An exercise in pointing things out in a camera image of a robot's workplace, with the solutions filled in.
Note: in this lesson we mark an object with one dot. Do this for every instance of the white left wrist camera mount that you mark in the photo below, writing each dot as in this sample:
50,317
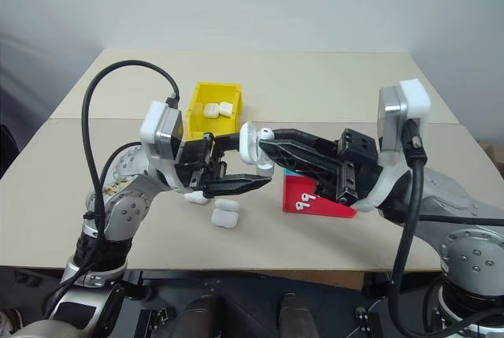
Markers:
151,125

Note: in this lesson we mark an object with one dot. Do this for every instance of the black object at table side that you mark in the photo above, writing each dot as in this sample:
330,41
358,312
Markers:
8,149

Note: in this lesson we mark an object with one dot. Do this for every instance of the dark rounded shape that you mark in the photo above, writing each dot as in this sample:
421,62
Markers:
199,316
295,314

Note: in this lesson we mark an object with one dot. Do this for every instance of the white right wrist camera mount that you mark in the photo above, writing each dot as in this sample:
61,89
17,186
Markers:
413,97

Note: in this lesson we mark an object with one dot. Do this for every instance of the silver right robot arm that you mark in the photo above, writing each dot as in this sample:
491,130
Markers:
466,243

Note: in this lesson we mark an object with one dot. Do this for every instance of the white earbud case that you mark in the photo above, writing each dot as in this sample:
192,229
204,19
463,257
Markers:
224,216
193,197
211,110
226,109
249,145

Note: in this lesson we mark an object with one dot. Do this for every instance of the yellow plastic bin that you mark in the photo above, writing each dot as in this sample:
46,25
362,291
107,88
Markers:
204,129

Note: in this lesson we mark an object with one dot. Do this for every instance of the red plastic tray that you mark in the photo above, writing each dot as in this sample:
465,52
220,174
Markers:
315,206

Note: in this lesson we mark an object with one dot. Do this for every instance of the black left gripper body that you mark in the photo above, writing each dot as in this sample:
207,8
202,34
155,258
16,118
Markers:
195,157

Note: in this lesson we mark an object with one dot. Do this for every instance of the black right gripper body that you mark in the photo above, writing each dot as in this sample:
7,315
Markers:
356,164

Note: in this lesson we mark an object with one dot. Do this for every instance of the blue flat piece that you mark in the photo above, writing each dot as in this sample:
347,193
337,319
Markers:
291,173

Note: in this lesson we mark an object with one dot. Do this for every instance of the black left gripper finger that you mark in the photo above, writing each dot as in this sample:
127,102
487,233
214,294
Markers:
236,185
228,143

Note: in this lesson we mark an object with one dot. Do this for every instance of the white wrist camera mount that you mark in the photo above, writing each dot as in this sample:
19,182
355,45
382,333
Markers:
151,125
413,97

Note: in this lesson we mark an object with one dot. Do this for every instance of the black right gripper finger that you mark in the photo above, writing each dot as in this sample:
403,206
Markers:
299,158
303,136

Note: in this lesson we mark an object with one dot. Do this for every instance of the white earbud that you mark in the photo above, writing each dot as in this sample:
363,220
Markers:
306,197
301,206
265,132

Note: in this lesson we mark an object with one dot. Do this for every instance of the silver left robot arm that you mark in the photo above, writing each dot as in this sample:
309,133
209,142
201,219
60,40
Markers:
126,206

